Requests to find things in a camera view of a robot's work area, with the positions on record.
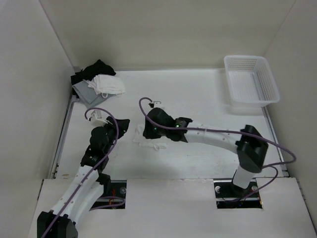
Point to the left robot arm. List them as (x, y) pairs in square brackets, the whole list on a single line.
[(90, 189)]

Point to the black tank top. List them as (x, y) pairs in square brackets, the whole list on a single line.
[(99, 67)]

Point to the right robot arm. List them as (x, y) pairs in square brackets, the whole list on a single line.
[(247, 144)]

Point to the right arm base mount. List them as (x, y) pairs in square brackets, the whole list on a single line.
[(229, 196)]

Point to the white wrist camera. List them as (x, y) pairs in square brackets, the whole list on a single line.
[(155, 104), (96, 119)]

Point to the white plastic basket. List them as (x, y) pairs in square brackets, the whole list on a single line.
[(250, 81)]

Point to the white tank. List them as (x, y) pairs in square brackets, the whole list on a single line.
[(106, 85), (141, 141)]

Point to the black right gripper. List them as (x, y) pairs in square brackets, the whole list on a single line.
[(148, 132)]

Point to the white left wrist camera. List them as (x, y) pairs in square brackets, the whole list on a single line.
[(96, 119)]

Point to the folded grey tank top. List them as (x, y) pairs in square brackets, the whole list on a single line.
[(87, 95)]

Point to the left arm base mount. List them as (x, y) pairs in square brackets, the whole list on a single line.
[(113, 196)]

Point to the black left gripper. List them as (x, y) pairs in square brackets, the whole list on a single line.
[(123, 125)]

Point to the folded white tank top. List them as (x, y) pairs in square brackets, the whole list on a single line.
[(106, 85)]

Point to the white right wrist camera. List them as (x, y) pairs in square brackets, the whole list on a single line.
[(155, 104)]

